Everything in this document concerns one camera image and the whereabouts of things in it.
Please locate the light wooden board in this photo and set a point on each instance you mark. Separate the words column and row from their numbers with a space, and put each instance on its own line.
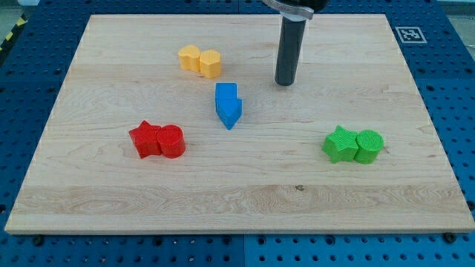
column 268, row 174

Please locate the yellow heart block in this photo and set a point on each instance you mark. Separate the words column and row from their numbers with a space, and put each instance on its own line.
column 189, row 58

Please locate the blue pentagon block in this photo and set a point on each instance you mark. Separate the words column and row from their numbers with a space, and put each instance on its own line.
column 229, row 111

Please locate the blue cube block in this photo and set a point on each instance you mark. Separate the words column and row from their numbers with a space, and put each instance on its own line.
column 225, row 90

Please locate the red cylinder block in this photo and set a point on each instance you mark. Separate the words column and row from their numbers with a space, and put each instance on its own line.
column 171, row 141

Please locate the yellow hexagon block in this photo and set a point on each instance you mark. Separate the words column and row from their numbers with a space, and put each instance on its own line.
column 210, row 63

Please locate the red star block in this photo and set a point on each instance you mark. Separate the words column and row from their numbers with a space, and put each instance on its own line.
column 144, row 138

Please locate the green star block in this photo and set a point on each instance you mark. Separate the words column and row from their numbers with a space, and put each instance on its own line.
column 341, row 145

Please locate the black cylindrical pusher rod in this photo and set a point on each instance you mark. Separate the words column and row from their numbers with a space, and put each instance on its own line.
column 289, row 49

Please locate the green cylinder block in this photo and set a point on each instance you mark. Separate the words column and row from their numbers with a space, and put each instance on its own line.
column 370, row 143

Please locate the white fiducial marker tag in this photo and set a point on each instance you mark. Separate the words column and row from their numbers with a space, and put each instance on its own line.
column 410, row 35

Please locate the black bolt front left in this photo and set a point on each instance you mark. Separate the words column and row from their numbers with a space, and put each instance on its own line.
column 38, row 240

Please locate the black bolt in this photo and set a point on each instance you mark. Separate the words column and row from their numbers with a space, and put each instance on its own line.
column 38, row 240
column 449, row 237

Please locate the black bolt front right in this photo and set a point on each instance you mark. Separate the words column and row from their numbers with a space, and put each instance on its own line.
column 449, row 237

